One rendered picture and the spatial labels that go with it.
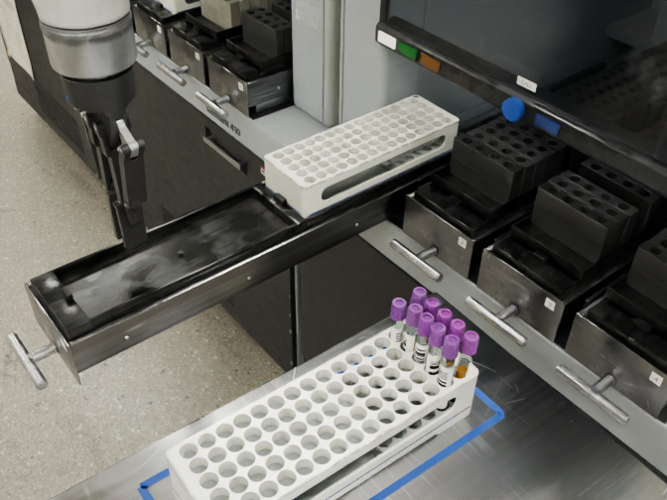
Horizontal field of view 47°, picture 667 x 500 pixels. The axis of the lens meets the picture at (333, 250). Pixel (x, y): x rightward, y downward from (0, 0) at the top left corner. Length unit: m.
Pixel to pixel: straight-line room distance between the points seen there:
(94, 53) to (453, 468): 0.54
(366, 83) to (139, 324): 0.55
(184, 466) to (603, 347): 0.52
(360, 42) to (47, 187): 1.62
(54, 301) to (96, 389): 1.00
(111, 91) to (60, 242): 1.59
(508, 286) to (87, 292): 0.54
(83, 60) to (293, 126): 0.65
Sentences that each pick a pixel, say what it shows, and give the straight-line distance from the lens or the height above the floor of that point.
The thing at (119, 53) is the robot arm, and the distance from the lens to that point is 0.82.
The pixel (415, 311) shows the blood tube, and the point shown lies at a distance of 0.75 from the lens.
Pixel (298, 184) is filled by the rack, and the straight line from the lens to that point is 1.02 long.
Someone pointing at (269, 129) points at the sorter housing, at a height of 0.73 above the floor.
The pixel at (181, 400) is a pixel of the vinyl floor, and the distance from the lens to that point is 1.89.
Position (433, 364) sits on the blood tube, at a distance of 0.76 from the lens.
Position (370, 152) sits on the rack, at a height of 0.86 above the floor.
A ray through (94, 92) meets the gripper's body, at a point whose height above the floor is 1.07.
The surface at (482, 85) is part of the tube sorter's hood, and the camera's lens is 1.02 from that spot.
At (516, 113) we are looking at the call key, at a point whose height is 0.98.
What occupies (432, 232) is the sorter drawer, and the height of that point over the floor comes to 0.77.
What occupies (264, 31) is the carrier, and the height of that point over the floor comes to 0.87.
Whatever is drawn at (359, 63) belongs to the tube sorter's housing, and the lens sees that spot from 1.25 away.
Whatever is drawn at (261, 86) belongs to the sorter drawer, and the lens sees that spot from 1.41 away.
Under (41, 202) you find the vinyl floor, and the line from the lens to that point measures 2.59.
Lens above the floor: 1.46
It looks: 40 degrees down
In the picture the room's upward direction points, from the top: 1 degrees clockwise
